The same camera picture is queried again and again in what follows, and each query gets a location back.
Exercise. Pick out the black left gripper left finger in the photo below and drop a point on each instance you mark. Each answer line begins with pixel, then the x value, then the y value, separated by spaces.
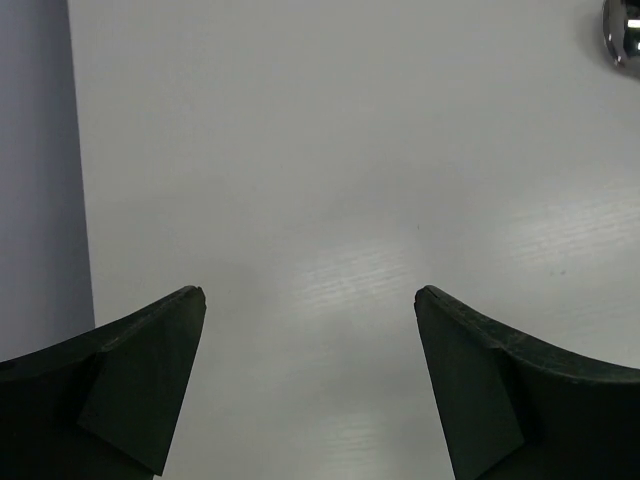
pixel 104 404

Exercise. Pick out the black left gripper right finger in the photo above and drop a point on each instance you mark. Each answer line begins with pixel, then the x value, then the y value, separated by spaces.
pixel 512 406

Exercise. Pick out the silver spoon pink handle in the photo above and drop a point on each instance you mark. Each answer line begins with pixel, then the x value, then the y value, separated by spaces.
pixel 620 25

